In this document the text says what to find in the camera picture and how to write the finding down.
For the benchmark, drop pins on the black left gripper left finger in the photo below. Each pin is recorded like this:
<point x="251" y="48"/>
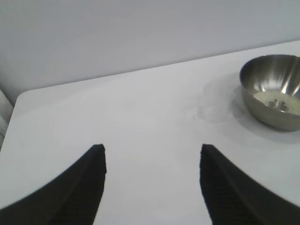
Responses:
<point x="70" y="192"/>

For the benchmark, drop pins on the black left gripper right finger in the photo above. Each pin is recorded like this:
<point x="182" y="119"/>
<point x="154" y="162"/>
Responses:
<point x="229" y="194"/>

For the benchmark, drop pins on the white uncooked rice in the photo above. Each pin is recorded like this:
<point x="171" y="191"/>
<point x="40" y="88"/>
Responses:
<point x="290" y="103"/>

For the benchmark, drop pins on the stainless steel mixing bowl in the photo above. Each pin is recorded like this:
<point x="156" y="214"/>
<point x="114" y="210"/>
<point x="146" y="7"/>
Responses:
<point x="264" y="77"/>

